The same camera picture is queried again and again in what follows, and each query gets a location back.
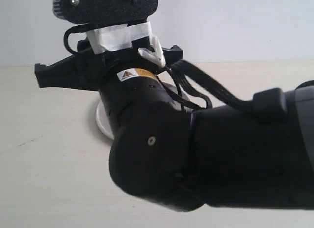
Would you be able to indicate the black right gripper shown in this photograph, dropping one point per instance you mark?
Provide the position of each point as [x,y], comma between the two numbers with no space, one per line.
[86,70]

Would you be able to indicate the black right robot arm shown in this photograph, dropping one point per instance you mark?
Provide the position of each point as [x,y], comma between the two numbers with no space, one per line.
[182,140]

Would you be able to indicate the round stainless steel plate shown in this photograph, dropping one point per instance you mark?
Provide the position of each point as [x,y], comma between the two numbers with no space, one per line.
[102,119]

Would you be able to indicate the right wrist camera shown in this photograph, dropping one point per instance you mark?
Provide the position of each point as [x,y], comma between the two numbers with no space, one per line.
[108,12]

